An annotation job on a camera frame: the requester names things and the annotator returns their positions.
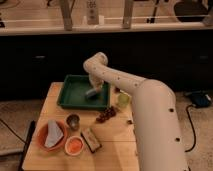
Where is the grey blue sponge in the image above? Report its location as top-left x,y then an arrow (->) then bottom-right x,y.
85,88 -> 99,99

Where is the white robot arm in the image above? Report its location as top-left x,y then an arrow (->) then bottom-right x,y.
83,52 -> 190,171

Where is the green plastic tray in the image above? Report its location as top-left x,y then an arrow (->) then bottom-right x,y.
57,75 -> 110,111

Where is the bunch of red grapes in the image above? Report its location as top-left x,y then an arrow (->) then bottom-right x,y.
96,106 -> 116,123

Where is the small metal cup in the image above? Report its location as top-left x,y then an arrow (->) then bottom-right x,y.
66,114 -> 80,131

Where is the grey folded cloth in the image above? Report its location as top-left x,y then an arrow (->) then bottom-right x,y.
45,120 -> 64,148

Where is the white bowl with orange contents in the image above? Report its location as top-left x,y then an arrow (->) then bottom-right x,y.
65,136 -> 84,156

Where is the black bar at table side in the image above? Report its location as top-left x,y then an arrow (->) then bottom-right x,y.
18,120 -> 36,171

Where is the dark blue floor device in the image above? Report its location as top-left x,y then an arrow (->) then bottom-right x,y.
191,92 -> 212,108

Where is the black cable on floor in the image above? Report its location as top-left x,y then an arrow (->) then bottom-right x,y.
184,104 -> 198,153

